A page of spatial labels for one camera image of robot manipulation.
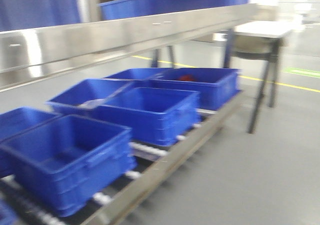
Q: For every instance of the blue crate on upper shelf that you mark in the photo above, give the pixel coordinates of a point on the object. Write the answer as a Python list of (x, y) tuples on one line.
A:
[(123, 9)]

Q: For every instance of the far blue crate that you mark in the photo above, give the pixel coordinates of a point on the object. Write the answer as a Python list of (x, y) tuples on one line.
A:
[(215, 85)]

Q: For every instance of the blue crate rear middle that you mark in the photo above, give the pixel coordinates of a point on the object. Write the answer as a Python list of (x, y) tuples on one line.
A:
[(83, 97)]

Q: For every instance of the front blue crate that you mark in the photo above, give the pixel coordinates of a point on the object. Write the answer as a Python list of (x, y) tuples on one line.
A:
[(64, 162)]

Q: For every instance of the grey table with black legs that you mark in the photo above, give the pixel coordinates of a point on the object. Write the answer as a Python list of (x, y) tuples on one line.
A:
[(258, 40)]

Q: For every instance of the steel roller rack rail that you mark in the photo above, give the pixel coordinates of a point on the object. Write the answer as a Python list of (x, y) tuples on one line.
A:
[(35, 54)]

